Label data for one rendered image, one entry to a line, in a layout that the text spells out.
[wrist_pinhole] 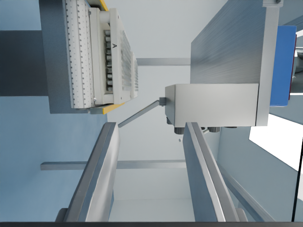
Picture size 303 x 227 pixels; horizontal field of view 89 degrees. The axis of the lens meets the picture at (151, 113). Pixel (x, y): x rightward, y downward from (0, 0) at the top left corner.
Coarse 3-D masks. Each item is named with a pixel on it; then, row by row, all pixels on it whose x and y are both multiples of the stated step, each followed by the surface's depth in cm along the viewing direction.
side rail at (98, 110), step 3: (132, 99) 108; (126, 102) 79; (99, 105) 45; (105, 105) 44; (108, 105) 44; (90, 108) 38; (93, 108) 38; (96, 108) 38; (99, 108) 38; (102, 108) 38; (90, 111) 38; (93, 111) 38; (96, 111) 38; (99, 111) 38; (102, 111) 38
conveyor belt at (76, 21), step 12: (72, 0) 34; (72, 12) 35; (84, 12) 37; (72, 24) 35; (84, 24) 37; (72, 36) 35; (84, 36) 37; (72, 48) 36; (84, 48) 37; (72, 60) 36; (84, 60) 37; (72, 72) 37; (84, 72) 37; (72, 84) 37; (84, 84) 38; (72, 96) 38; (84, 96) 38
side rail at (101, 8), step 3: (87, 0) 37; (90, 0) 37; (93, 0) 37; (96, 0) 37; (99, 0) 37; (90, 3) 38; (93, 3) 38; (96, 3) 38; (99, 3) 38; (93, 6) 39; (96, 6) 39; (99, 6) 39; (102, 6) 39; (102, 9) 41; (108, 24) 50
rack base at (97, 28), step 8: (96, 8) 39; (96, 16) 39; (96, 24) 39; (104, 24) 44; (96, 32) 40; (96, 40) 40; (96, 48) 40; (104, 48) 44; (96, 56) 40; (104, 56) 44; (96, 64) 41; (104, 64) 43; (96, 72) 41; (104, 72) 43; (96, 80) 41; (104, 80) 43; (96, 88) 42; (104, 88) 43; (96, 96) 42
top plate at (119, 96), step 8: (112, 8) 39; (112, 16) 39; (112, 24) 39; (120, 24) 44; (112, 32) 40; (112, 40) 40; (120, 40) 44; (128, 40) 61; (112, 48) 40; (120, 48) 44; (112, 56) 41; (120, 56) 43; (112, 64) 41; (120, 64) 43; (112, 72) 41; (120, 72) 43; (112, 80) 42; (120, 80) 43; (120, 88) 43; (120, 96) 43; (128, 96) 59
